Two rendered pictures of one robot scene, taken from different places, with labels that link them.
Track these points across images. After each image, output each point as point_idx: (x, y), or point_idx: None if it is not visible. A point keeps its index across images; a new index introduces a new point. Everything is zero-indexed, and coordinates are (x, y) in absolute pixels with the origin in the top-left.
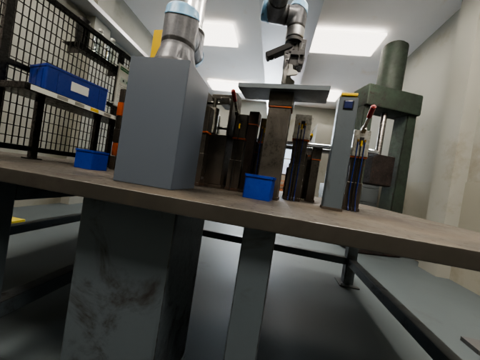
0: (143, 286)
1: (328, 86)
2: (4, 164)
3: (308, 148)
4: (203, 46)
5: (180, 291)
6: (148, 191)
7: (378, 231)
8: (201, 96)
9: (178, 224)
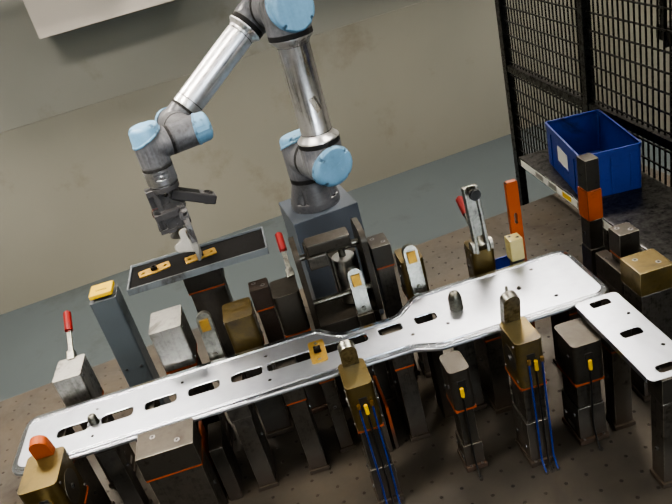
0: None
1: (134, 265)
2: (433, 247)
3: (161, 414)
4: (304, 161)
5: None
6: (301, 291)
7: (152, 348)
8: (293, 234)
9: None
